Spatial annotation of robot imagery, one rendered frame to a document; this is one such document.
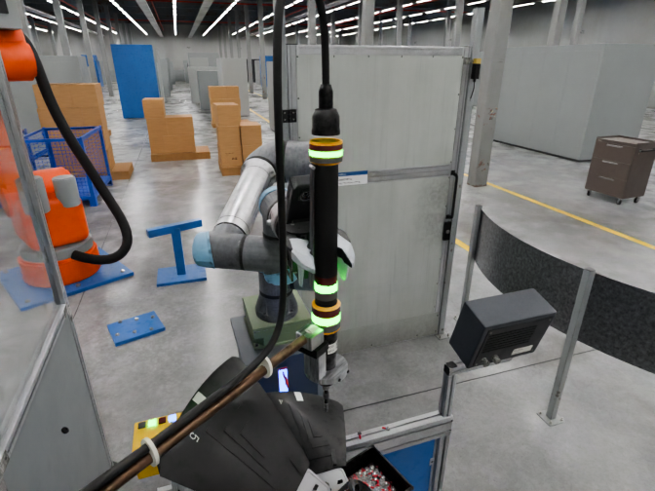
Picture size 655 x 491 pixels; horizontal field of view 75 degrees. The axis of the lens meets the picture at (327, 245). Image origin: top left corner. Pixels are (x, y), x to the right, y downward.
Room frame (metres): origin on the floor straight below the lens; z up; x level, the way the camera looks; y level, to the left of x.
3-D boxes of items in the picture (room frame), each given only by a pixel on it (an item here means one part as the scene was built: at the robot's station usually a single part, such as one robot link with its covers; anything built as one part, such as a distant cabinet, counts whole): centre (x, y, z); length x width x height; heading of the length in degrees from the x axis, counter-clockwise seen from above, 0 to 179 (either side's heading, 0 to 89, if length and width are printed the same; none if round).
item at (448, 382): (1.07, -0.38, 0.96); 0.03 x 0.03 x 0.20; 19
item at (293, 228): (0.66, 0.04, 1.64); 0.12 x 0.08 x 0.09; 19
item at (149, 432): (0.80, 0.40, 1.02); 0.16 x 0.10 x 0.11; 109
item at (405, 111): (2.57, -0.31, 1.10); 1.21 x 0.06 x 2.20; 109
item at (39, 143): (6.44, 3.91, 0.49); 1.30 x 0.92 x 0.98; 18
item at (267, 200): (0.81, 0.09, 1.64); 0.11 x 0.08 x 0.09; 19
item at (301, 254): (0.55, 0.04, 1.64); 0.09 x 0.03 x 0.06; 7
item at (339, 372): (0.55, 0.01, 1.50); 0.09 x 0.07 x 0.10; 144
